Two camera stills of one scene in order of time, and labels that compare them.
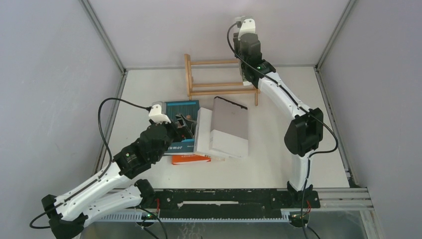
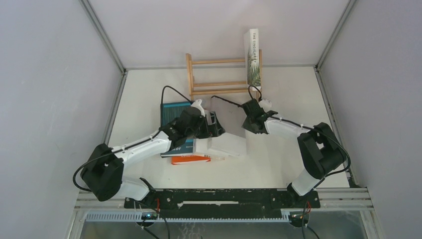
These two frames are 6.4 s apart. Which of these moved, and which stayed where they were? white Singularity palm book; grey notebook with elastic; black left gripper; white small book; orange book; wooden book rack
Moved: white Singularity palm book; black left gripper
Stayed: wooden book rack; grey notebook with elastic; orange book; white small book
